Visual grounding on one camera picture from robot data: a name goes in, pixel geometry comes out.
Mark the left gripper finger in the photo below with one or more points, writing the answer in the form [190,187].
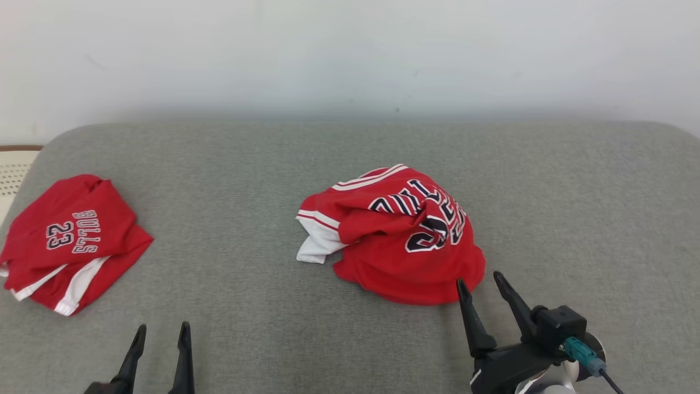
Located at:
[131,364]
[184,366]

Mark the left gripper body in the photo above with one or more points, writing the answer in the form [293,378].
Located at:
[101,388]

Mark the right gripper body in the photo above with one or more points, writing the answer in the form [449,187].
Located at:
[503,369]

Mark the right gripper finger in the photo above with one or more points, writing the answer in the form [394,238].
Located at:
[519,312]
[476,334]

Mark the red Bulls basketball jersey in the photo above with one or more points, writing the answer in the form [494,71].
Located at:
[399,257]

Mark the red Bulls 23 shorts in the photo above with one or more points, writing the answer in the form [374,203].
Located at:
[71,208]

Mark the cream perforated laundry basket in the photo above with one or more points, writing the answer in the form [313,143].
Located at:
[13,169]

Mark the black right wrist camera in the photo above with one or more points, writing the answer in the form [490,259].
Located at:
[560,325]

